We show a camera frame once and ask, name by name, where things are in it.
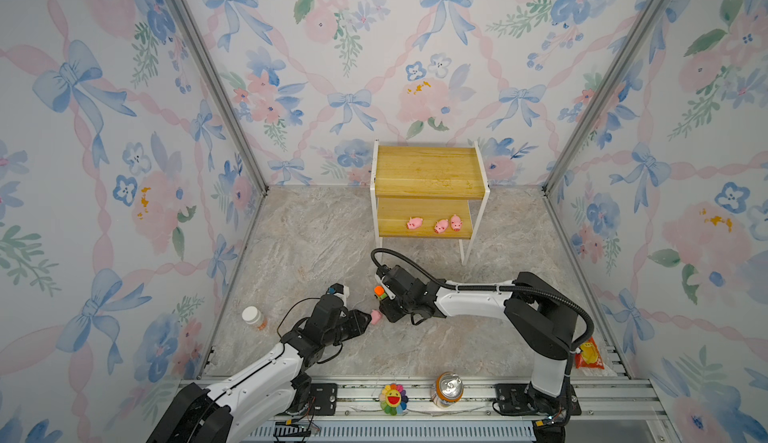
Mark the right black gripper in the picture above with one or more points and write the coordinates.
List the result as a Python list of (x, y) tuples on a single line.
[(386, 311)]

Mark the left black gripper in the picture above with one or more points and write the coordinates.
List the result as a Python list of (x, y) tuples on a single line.
[(357, 325)]

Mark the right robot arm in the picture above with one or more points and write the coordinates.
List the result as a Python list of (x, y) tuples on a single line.
[(552, 325)]

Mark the right arm mounting base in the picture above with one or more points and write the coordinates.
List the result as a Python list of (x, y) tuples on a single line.
[(523, 400)]

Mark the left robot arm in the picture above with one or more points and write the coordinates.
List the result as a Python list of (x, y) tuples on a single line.
[(277, 383)]

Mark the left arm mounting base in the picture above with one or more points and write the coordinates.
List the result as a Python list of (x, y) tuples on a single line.
[(314, 399)]

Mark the white capped pill bottle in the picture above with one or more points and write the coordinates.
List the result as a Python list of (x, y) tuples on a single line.
[(254, 318)]

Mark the orange metal can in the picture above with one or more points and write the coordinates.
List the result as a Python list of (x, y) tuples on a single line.
[(447, 389)]

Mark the rainbow smiling flower plush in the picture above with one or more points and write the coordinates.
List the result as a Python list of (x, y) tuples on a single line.
[(393, 399)]

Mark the small red toy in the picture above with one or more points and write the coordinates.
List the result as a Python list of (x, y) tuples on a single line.
[(588, 356)]

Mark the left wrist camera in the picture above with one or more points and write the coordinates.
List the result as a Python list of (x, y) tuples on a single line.
[(340, 291)]

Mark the wooden two-tier white-frame shelf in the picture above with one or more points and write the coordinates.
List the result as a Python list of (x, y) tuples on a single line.
[(432, 183)]

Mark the aluminium mounting rail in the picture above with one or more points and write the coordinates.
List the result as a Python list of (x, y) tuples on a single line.
[(613, 410)]

